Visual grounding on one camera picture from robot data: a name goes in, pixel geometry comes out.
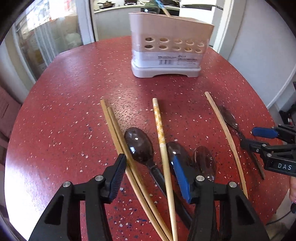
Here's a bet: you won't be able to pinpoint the yellow patterned chopstick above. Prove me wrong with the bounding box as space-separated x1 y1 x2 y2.
152 98 178 240

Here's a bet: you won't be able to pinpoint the thin curved wooden chopstick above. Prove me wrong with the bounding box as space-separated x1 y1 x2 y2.
204 91 248 198

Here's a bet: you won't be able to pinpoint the plain wooden chopstick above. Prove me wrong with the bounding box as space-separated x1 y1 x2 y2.
100 99 170 241
106 105 174 241

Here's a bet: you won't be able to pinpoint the dark translucent plastic spoon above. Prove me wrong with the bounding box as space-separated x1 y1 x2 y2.
124 127 192 230

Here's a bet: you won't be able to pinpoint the grey kitchen cabinets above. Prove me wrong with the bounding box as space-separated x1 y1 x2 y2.
93 5 144 41

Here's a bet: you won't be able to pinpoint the person's hand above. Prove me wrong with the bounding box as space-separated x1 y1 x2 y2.
289 177 296 203

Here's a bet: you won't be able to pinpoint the beige plastic utensil holder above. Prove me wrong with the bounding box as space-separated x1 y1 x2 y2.
129 12 214 78

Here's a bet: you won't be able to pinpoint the dark spoon in holder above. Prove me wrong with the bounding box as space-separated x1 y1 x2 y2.
140 6 160 14

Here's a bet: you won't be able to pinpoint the blue patterned chopstick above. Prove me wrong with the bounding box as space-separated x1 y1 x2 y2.
155 0 171 17

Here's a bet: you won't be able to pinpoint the glass sliding door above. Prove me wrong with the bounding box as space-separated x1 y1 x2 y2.
12 1 95 82

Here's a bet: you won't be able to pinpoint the cooking pot on stove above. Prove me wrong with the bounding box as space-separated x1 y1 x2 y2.
97 1 115 9

